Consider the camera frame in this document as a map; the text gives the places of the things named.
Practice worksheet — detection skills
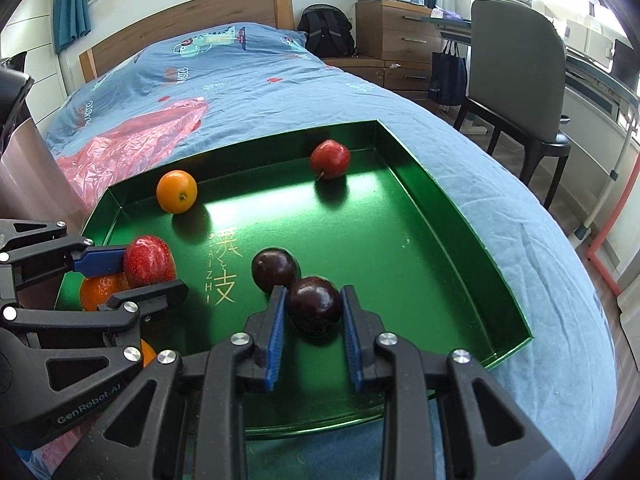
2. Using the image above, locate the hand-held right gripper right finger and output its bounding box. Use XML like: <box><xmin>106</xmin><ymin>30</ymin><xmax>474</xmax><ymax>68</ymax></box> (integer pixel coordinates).
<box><xmin>341</xmin><ymin>284</ymin><xmax>576</xmax><ymax>480</ymax></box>

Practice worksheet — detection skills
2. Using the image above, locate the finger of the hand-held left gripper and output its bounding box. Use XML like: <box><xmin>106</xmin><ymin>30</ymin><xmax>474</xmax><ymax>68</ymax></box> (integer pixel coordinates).
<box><xmin>0</xmin><ymin>219</ymin><xmax>127</xmax><ymax>292</ymax></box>
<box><xmin>0</xmin><ymin>279</ymin><xmax>190</xmax><ymax>342</ymax></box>

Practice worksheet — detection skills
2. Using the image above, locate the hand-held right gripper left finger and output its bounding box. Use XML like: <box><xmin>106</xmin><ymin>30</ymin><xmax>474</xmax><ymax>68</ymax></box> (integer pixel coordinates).
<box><xmin>50</xmin><ymin>285</ymin><xmax>289</xmax><ymax>480</ymax></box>

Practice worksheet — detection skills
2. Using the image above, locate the textured orange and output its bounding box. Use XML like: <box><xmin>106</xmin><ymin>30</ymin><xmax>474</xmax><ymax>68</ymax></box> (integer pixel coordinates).
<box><xmin>79</xmin><ymin>272</ymin><xmax>132</xmax><ymax>312</ymax></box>

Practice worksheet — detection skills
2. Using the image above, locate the large red fruit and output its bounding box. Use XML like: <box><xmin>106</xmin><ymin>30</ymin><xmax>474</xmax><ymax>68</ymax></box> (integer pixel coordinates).
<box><xmin>123</xmin><ymin>235</ymin><xmax>177</xmax><ymax>288</ymax></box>

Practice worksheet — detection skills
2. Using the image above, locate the dark purple plum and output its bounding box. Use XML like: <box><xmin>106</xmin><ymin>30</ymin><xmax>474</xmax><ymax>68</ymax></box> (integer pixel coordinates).
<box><xmin>251</xmin><ymin>247</ymin><xmax>301</xmax><ymax>293</ymax></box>
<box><xmin>286</xmin><ymin>276</ymin><xmax>344</xmax><ymax>337</ymax></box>

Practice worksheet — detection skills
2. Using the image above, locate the green metal tray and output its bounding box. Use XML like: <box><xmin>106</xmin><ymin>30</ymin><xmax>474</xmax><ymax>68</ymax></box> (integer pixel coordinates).
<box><xmin>52</xmin><ymin>119</ymin><xmax>535</xmax><ymax>436</ymax></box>

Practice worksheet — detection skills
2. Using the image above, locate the smooth orange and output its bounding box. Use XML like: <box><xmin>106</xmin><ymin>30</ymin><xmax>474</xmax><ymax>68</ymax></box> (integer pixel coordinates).
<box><xmin>156</xmin><ymin>170</ymin><xmax>199</xmax><ymax>215</ymax></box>

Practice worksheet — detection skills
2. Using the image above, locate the small red fruit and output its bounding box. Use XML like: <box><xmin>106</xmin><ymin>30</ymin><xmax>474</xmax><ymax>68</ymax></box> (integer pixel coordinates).
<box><xmin>309</xmin><ymin>139</ymin><xmax>351</xmax><ymax>181</ymax></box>

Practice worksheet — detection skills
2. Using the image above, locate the pink plastic sheet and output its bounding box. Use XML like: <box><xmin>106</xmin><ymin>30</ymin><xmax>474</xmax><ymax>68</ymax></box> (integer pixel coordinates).
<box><xmin>0</xmin><ymin>96</ymin><xmax>211</xmax><ymax>480</ymax></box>

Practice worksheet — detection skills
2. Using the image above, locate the blue printed bedsheet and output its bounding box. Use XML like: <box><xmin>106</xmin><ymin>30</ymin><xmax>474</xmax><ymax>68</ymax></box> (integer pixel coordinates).
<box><xmin>30</xmin><ymin>22</ymin><xmax>618</xmax><ymax>480</ymax></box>

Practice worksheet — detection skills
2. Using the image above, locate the black object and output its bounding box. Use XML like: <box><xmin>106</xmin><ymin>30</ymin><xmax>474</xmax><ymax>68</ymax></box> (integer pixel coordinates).
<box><xmin>0</xmin><ymin>57</ymin><xmax>35</xmax><ymax>141</ymax></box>

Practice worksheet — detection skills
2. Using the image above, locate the wooden headboard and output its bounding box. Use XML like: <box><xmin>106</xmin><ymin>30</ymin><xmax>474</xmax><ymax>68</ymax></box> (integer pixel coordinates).
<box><xmin>79</xmin><ymin>0</ymin><xmax>295</xmax><ymax>83</ymax></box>

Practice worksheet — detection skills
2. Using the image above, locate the low wooden cabinet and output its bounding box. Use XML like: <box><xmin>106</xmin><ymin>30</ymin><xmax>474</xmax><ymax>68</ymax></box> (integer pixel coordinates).
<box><xmin>322</xmin><ymin>56</ymin><xmax>436</xmax><ymax>101</ymax></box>

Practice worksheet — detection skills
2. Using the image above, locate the dark tote bag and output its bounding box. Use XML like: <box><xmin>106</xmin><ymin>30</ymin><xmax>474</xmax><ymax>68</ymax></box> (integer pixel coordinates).
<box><xmin>428</xmin><ymin>40</ymin><xmax>468</xmax><ymax>107</ymax></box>

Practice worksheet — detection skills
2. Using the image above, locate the black backpack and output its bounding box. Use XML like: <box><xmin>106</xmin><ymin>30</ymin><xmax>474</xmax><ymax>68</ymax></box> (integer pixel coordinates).
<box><xmin>297</xmin><ymin>4</ymin><xmax>357</xmax><ymax>58</ymax></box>

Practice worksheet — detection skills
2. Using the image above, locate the grey chair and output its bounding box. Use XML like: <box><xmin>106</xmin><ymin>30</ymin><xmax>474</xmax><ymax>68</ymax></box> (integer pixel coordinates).
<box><xmin>452</xmin><ymin>0</ymin><xmax>572</xmax><ymax>211</ymax></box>

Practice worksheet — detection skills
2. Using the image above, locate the wooden dresser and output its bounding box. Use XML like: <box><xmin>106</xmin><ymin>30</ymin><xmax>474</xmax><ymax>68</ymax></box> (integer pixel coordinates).
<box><xmin>355</xmin><ymin>0</ymin><xmax>451</xmax><ymax>63</ymax></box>

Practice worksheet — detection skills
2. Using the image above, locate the white storage box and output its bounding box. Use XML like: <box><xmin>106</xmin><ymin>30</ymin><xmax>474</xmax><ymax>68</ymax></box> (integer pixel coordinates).
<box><xmin>565</xmin><ymin>12</ymin><xmax>615</xmax><ymax>58</ymax></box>

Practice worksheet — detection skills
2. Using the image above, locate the black monitor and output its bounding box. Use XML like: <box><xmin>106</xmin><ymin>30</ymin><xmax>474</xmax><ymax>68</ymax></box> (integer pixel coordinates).
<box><xmin>611</xmin><ymin>39</ymin><xmax>640</xmax><ymax>92</ymax></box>

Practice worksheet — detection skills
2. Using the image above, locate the teal wall curtain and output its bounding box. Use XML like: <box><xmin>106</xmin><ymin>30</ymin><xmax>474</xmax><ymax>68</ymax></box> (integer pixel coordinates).
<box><xmin>52</xmin><ymin>0</ymin><xmax>92</xmax><ymax>54</ymax></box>

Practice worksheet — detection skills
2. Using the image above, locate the orange pipe frame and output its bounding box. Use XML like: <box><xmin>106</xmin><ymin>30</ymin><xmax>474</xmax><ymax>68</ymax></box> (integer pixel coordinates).
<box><xmin>589</xmin><ymin>195</ymin><xmax>632</xmax><ymax>297</ymax></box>

